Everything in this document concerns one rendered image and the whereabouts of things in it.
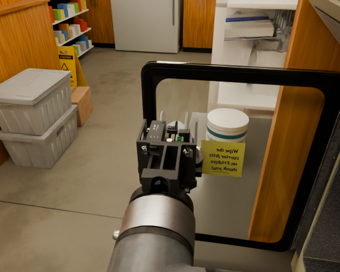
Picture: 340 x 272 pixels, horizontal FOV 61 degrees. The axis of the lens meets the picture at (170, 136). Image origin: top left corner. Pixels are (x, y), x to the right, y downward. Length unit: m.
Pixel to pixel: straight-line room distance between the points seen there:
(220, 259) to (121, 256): 0.49
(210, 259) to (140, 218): 0.46
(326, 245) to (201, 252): 0.26
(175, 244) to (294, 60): 0.37
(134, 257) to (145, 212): 0.05
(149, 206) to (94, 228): 1.78
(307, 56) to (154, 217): 0.37
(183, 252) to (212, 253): 0.47
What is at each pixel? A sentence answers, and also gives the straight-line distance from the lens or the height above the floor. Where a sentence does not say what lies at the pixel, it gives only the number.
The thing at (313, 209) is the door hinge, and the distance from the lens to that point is 0.62.
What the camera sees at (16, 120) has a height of 0.47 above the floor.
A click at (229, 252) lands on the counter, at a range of 0.74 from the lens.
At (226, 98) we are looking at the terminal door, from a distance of 0.47.
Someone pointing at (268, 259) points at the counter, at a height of 0.94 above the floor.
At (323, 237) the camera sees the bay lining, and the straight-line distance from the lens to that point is 0.64.
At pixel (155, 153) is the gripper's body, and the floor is 1.33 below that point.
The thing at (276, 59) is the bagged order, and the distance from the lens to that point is 1.49.
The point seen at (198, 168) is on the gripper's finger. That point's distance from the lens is 0.40.
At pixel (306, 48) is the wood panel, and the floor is 1.40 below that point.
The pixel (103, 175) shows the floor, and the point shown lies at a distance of 2.43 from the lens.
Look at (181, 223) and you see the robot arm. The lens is 0.28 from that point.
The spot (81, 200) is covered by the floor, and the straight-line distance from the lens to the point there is 2.26.
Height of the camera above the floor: 1.53
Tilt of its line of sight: 33 degrees down
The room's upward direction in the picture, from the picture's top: straight up
